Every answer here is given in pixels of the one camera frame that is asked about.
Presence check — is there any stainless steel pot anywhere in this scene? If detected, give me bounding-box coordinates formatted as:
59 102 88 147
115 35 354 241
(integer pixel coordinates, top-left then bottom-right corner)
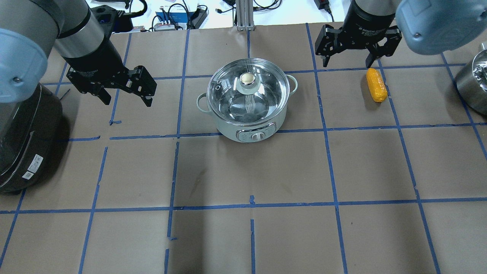
455 49 487 116

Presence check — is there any black rice cooker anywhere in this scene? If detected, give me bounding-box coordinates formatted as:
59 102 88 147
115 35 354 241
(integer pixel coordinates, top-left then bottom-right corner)
0 84 62 195

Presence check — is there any black cable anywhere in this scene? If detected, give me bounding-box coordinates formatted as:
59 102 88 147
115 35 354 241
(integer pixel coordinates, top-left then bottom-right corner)
126 0 148 18

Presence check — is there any glass pot lid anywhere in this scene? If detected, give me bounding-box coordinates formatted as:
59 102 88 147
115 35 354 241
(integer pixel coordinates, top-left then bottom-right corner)
206 58 298 125

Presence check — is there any black power adapter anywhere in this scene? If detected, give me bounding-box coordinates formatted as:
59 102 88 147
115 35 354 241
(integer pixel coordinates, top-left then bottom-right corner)
187 5 208 29

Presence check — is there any aluminium frame post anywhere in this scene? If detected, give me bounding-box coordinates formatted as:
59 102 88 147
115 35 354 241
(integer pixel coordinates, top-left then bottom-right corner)
236 0 255 31

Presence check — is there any blue electronics box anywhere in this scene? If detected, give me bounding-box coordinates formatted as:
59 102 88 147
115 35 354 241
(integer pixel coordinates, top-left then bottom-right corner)
153 10 190 32

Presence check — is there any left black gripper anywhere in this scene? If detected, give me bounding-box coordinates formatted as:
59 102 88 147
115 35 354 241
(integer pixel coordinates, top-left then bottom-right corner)
66 40 157 107

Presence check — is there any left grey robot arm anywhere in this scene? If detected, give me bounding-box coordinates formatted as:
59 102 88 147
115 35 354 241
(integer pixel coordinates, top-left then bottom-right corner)
0 0 157 107

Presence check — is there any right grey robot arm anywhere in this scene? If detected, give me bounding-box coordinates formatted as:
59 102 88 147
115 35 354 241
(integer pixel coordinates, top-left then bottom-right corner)
314 0 487 68

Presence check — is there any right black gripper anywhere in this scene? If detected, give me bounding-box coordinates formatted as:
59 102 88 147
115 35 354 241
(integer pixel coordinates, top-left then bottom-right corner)
315 5 402 69

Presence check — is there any yellow corn cob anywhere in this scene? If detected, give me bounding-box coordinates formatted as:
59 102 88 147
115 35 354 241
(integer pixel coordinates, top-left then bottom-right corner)
366 68 388 103

